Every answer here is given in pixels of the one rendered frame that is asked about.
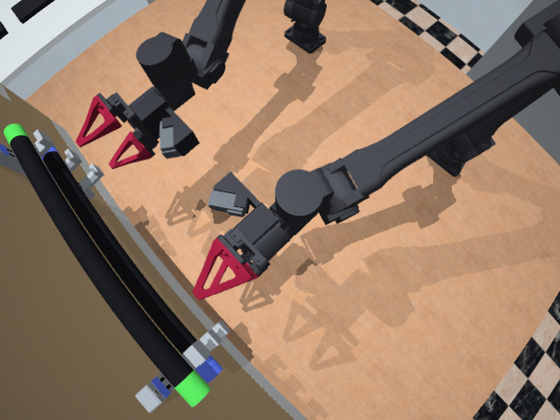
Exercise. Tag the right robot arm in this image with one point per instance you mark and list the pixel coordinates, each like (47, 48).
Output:
(164, 58)

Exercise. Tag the black bar with green ends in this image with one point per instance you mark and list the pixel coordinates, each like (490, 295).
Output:
(186, 381)

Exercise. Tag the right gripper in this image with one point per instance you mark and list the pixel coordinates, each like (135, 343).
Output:
(144, 140)

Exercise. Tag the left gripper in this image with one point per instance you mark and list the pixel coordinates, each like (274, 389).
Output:
(226, 245)

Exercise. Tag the black bar with blue ends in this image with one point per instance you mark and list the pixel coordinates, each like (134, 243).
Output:
(143, 291)

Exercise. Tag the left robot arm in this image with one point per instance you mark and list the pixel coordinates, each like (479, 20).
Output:
(515, 84)

